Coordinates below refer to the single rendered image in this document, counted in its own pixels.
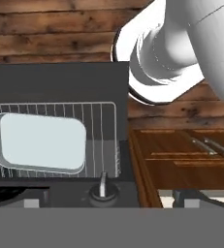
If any silver bar cupboard handle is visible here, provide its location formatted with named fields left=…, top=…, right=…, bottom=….
left=190, top=138, right=217, bottom=156
left=203, top=137, right=224, bottom=157

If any brown wooden cupboard run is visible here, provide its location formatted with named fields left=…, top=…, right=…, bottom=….
left=128, top=127, right=224, bottom=209

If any pale grey baking tray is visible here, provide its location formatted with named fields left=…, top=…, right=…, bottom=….
left=0, top=111, right=87, bottom=175

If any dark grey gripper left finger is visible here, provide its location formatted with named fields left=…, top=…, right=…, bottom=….
left=0, top=188, right=51, bottom=209

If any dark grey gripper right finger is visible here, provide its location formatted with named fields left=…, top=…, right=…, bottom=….
left=172, top=189, right=224, bottom=209

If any black knob with silver grip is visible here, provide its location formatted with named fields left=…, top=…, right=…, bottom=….
left=87, top=171, right=120, bottom=208

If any white rounded column black rim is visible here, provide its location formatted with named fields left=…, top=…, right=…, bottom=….
left=112, top=0, right=224, bottom=107

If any silver wire oven rack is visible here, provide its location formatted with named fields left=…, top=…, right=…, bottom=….
left=0, top=101, right=120, bottom=179

